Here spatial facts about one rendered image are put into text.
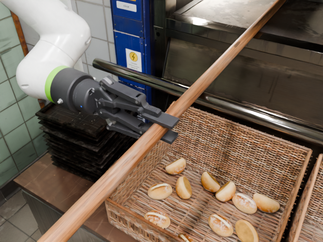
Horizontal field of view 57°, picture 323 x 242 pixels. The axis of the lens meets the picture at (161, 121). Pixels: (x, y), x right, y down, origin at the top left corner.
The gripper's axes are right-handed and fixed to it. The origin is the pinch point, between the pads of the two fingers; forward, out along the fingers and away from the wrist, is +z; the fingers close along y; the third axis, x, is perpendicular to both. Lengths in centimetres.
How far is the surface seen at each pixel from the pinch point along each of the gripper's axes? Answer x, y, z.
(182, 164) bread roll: -39, 56, -13
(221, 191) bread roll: -34, 55, 6
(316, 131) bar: -17.5, 2.0, 26.7
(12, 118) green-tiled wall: -31, 72, -121
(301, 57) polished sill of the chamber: -54, 4, 17
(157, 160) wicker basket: -37, 57, -24
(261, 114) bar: -17.0, 2.2, 15.5
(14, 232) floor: 5, 120, -95
